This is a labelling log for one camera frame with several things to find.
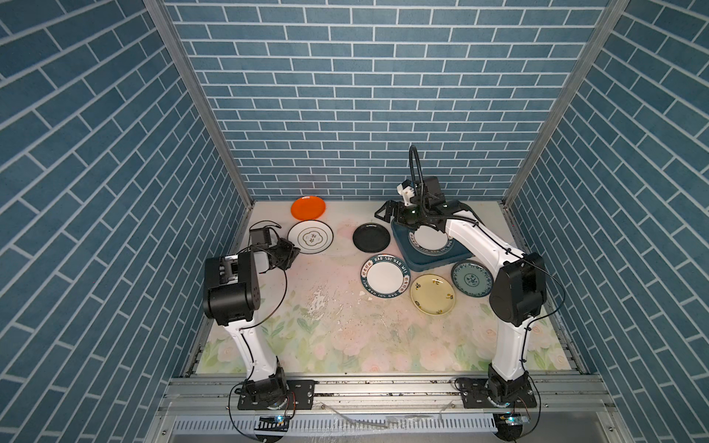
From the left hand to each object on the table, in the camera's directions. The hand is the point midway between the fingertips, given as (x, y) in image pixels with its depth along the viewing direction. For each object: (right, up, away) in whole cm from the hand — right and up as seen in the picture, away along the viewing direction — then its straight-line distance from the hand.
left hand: (300, 245), depth 102 cm
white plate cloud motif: (+3, +3, +6) cm, 8 cm away
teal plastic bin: (+43, -5, -7) cm, 44 cm away
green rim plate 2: (+48, +2, +3) cm, 48 cm away
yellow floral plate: (+48, -17, -6) cm, 51 cm away
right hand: (+30, +11, -13) cm, 34 cm away
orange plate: (-1, +15, +18) cm, 23 cm away
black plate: (+27, +3, +5) cm, 27 cm away
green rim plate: (+31, -11, -4) cm, 34 cm away
